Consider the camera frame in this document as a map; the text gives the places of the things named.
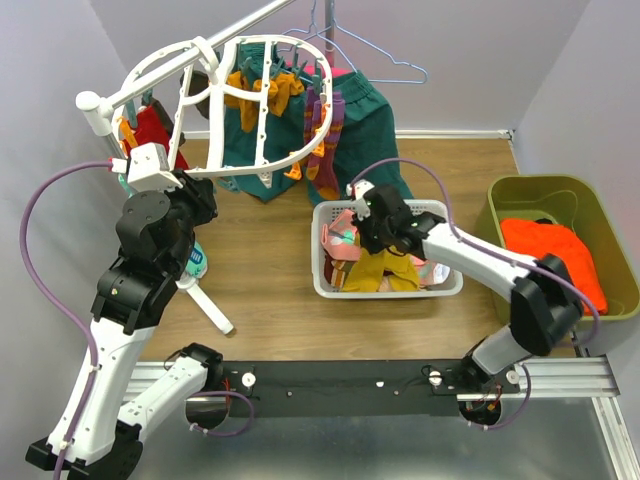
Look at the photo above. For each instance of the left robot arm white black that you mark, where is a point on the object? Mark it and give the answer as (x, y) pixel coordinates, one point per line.
(100, 435)

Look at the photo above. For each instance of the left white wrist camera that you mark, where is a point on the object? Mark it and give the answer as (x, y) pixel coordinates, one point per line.
(147, 169)

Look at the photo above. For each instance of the red hanging garment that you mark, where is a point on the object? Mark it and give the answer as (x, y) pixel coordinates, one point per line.
(154, 125)

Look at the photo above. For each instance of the green trousers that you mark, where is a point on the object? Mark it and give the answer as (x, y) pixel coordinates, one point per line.
(368, 133)

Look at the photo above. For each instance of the mustard yellow sock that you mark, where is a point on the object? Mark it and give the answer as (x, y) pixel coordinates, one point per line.
(371, 271)

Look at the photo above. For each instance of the white round clip hanger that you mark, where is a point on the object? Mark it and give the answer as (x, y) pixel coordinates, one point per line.
(206, 77)

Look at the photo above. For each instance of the white laundry basket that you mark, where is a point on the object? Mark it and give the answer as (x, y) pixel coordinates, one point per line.
(331, 238)

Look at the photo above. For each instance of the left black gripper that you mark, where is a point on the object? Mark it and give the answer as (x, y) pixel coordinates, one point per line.
(200, 191)

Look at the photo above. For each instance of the white drying rack pole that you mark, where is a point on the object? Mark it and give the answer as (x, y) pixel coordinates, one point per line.
(246, 73)

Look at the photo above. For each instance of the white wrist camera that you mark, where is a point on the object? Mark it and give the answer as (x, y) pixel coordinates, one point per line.
(147, 169)
(356, 192)

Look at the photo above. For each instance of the vertical metal pole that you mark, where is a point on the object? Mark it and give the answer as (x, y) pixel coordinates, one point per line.
(329, 31)

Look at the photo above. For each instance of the orange clothespin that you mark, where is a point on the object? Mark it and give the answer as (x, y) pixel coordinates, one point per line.
(294, 172)

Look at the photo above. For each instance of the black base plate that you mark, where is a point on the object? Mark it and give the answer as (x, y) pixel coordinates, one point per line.
(288, 389)

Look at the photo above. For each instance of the blue wire hanger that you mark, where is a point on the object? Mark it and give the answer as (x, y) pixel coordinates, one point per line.
(314, 30)

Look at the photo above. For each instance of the purple striped hanging sock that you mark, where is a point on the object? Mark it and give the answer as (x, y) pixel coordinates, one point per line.
(319, 164)

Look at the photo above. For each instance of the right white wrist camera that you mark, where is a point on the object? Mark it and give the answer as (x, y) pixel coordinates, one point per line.
(356, 192)

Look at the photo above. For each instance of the aluminium rail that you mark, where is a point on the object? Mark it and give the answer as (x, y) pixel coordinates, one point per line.
(586, 377)

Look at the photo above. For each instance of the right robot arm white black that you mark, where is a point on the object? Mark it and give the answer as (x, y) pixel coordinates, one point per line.
(544, 304)

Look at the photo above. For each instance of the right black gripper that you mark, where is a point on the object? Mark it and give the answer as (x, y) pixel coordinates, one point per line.
(370, 246)

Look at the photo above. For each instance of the pink socks in basket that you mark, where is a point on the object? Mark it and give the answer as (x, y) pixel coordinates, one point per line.
(351, 269)

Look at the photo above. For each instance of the orange cloth in bin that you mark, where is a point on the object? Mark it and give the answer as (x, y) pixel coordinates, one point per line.
(539, 238)

